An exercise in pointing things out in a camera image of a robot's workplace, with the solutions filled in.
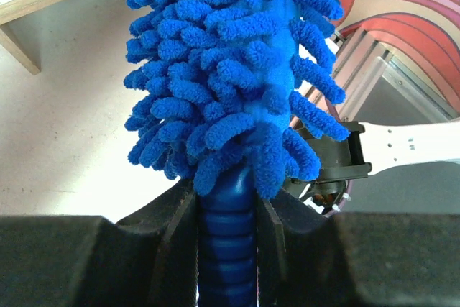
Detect light wooden bookshelf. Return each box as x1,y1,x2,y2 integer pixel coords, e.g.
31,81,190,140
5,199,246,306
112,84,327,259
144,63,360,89
0,0,136,76

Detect blue microfiber duster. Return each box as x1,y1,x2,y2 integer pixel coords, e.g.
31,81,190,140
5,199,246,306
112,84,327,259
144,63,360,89
124,0,349,306

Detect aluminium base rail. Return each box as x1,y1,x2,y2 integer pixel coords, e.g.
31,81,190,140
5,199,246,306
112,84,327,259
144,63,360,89
326,29,459,125

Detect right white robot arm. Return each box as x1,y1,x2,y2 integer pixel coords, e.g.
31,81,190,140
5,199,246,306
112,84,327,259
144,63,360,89
283,119,459,206

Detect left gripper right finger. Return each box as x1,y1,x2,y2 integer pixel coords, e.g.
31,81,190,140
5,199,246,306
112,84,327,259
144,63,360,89
257,191,459,306

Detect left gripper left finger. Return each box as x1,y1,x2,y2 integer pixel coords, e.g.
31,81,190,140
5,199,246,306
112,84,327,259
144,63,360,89
1,180,198,306

